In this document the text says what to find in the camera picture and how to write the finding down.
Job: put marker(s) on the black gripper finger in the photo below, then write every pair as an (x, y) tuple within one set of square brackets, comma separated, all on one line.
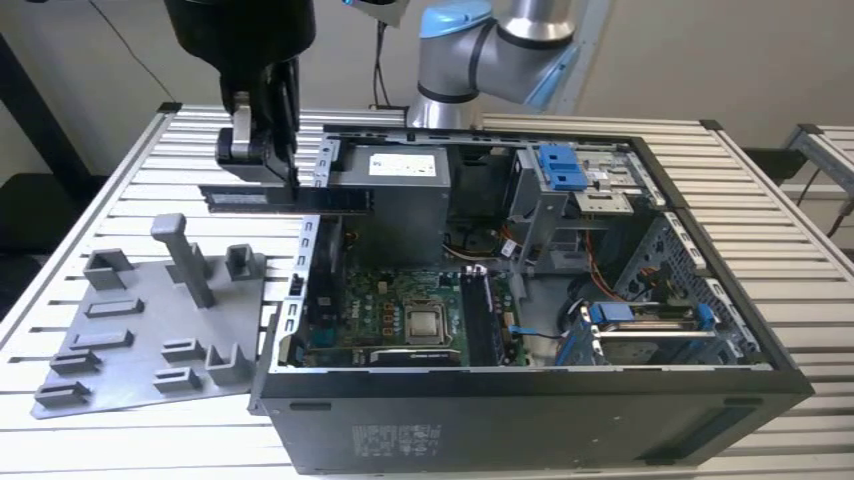
[(291, 100), (256, 165)]

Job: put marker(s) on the green RAM stick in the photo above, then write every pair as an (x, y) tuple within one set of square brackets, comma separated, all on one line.
[(334, 200)]

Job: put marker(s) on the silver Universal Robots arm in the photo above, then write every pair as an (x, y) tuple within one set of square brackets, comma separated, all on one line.
[(467, 65)]

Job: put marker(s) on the black installed RAM stick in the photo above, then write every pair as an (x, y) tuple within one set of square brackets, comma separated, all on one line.
[(482, 315)]

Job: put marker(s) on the black table corner cap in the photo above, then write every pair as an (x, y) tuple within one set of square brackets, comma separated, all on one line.
[(712, 125), (170, 106)]

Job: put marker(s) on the grey power supply unit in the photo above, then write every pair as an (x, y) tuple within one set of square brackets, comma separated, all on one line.
[(407, 225)]

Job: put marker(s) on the green motherboard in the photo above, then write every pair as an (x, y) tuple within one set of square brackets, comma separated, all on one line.
[(374, 300)]

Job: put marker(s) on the grey plastic parts rack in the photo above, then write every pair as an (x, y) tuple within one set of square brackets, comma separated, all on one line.
[(154, 320)]

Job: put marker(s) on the silver lidded CPU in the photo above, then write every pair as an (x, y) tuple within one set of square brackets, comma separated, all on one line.
[(426, 323)]

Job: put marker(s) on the blue drive bay latch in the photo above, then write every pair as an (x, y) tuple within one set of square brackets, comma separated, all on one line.
[(567, 181), (557, 156)]

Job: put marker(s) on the black graphics card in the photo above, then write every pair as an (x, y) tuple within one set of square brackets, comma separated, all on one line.
[(417, 356)]

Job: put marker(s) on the hard disk in blue carrier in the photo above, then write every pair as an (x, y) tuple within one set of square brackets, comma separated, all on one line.
[(641, 330)]

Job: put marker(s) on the black open PC case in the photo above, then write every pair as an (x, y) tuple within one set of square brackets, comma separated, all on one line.
[(534, 425)]

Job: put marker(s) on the dark chair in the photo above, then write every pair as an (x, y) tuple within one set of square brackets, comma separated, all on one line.
[(774, 164)]

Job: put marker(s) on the grey metal side table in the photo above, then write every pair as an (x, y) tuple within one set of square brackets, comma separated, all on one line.
[(824, 155)]

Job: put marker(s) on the black slanted post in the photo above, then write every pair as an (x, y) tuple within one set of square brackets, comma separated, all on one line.
[(40, 110)]

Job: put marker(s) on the CPU socket metal frame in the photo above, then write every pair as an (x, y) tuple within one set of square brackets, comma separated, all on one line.
[(403, 325)]

